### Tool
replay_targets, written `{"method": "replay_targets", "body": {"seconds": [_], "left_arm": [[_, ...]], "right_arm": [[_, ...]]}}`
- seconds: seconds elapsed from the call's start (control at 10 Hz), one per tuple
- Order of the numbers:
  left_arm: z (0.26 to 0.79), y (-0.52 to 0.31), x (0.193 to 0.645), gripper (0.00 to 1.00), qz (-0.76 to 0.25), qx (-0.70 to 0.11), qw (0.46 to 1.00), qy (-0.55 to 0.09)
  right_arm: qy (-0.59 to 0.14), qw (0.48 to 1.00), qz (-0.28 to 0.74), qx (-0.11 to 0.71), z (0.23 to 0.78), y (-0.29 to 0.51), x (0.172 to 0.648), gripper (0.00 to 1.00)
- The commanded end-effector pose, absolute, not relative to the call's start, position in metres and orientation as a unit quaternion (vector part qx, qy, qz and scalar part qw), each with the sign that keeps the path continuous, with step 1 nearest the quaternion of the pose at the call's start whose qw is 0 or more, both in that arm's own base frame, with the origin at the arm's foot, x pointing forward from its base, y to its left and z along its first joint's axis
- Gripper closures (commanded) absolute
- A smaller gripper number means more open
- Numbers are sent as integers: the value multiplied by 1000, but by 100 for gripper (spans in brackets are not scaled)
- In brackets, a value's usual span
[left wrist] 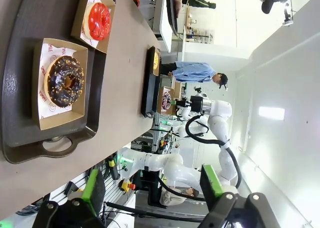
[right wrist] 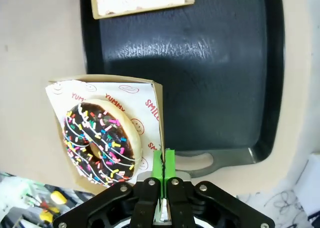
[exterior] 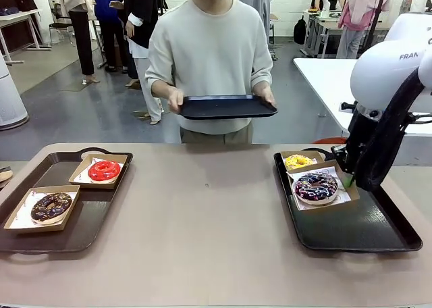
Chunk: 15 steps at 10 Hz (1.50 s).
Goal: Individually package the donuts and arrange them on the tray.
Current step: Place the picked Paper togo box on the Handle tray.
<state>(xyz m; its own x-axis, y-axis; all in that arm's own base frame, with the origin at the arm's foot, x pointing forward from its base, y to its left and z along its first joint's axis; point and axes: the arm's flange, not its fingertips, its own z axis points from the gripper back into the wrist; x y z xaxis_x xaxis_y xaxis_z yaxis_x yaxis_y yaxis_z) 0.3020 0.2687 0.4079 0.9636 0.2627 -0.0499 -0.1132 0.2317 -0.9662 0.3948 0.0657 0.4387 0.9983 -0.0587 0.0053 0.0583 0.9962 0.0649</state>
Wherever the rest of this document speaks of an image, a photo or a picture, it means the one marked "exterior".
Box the person's left hand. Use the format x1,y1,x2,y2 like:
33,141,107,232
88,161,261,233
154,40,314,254
262,86,277,107

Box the bystander in blue shirt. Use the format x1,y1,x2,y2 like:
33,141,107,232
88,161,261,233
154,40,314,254
86,0,129,73

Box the purple drizzled donut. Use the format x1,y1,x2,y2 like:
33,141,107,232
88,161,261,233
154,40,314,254
292,172,339,206

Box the thick black cable sleeve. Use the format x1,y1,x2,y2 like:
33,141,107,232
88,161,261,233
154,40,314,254
354,66,432,193

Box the black background chair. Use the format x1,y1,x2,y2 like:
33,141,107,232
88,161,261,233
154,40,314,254
49,16,74,46

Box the bystander in black trousers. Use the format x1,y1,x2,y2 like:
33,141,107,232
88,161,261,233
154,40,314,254
57,0,101,85

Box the white printed liner paper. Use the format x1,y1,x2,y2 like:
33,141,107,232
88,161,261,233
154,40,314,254
76,156,124,184
8,188,77,230
286,165,352,210

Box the brown paper food box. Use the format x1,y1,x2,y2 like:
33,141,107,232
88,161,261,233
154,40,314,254
68,153,129,190
286,161,361,211
3,184,81,234
280,149,327,172

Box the grey hanging coat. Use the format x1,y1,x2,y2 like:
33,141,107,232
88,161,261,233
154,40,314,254
238,0,272,44

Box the person's right forearm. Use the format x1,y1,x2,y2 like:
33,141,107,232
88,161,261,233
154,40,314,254
151,80,176,98

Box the large black handled tray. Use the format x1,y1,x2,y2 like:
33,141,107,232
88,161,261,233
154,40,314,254
273,148,424,254

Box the bystander in pink top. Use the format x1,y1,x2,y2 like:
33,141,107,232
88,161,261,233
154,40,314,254
336,0,392,59

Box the small black serving tray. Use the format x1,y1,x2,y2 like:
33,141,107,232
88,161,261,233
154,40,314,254
178,94,278,121

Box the background desk white legs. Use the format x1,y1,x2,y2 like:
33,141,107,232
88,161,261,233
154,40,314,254
302,9,342,58

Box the brown plastic handled tray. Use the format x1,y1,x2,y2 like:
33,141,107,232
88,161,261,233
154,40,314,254
0,147,134,254

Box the chocolate sprinkled donut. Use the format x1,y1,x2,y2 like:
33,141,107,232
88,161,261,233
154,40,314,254
30,192,74,224

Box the person's right hand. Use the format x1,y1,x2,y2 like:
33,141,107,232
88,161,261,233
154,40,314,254
167,86,186,115

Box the white side table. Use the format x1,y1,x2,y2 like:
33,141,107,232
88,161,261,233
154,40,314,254
292,57,432,135

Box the bystander in black jacket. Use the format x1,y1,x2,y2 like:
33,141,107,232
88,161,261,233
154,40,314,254
123,0,167,125

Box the red glazed donut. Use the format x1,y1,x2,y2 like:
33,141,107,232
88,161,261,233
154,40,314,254
87,159,122,183

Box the black backpack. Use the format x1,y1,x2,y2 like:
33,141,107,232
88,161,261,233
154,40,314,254
292,16,308,45

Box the yellow sprinkled donut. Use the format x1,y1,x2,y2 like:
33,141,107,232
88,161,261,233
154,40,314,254
284,155,315,171

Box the person in beige sweater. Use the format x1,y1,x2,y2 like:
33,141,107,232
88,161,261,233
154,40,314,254
144,0,274,144

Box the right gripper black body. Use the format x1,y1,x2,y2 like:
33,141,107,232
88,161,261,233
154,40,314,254
331,113,372,174

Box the orange round stool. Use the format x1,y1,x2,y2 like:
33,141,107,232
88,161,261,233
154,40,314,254
312,136,348,145

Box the white air purifier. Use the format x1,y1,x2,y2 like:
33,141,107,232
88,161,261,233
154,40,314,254
0,53,30,130

